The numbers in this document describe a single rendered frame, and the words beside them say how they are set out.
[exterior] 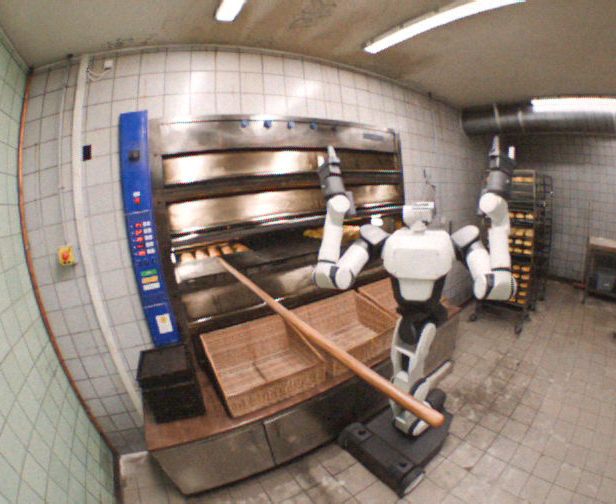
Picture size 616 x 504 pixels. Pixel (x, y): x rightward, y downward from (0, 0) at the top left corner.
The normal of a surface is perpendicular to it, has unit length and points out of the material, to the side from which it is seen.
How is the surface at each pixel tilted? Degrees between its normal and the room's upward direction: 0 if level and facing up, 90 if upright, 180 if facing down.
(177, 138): 90
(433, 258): 90
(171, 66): 90
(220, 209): 71
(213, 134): 91
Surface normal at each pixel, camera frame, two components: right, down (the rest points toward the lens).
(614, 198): -0.85, 0.18
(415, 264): -0.47, 0.23
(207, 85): 0.52, 0.14
